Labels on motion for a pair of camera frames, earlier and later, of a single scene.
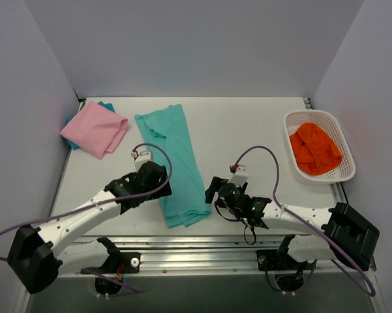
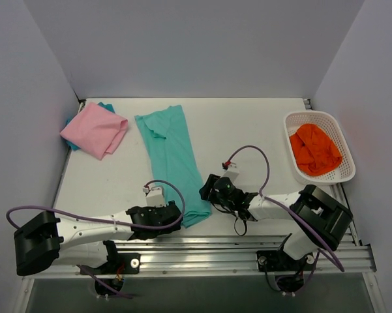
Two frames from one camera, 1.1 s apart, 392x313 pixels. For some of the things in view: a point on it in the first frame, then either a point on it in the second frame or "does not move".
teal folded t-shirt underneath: [107, 106] does not move
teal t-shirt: [189, 199] does not move
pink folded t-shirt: [95, 129] does not move
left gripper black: [161, 184] -> [171, 215]
